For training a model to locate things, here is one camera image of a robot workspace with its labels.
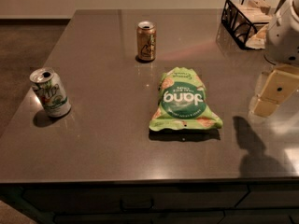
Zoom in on dark cabinet drawer front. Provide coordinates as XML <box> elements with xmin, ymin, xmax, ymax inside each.
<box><xmin>23</xmin><ymin>185</ymin><xmax>248</xmax><ymax>214</ymax></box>

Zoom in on black wire basket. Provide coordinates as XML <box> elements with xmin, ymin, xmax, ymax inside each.
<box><xmin>221</xmin><ymin>0</ymin><xmax>272</xmax><ymax>49</ymax></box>

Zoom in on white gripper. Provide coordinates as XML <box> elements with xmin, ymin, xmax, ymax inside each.
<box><xmin>249</xmin><ymin>0</ymin><xmax>299</xmax><ymax>118</ymax></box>

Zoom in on green rice chip bag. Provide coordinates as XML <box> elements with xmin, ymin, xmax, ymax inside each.
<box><xmin>149</xmin><ymin>67</ymin><xmax>223</xmax><ymax>132</ymax></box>

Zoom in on orange soda can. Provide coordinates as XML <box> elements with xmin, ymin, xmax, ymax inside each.
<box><xmin>136</xmin><ymin>21</ymin><xmax>156</xmax><ymax>62</ymax></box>

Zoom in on white green soda can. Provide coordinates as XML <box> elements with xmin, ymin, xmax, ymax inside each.
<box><xmin>30</xmin><ymin>67</ymin><xmax>71</xmax><ymax>118</ymax></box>

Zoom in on napkins in basket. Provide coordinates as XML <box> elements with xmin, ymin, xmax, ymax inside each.
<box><xmin>236</xmin><ymin>0</ymin><xmax>272</xmax><ymax>49</ymax></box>

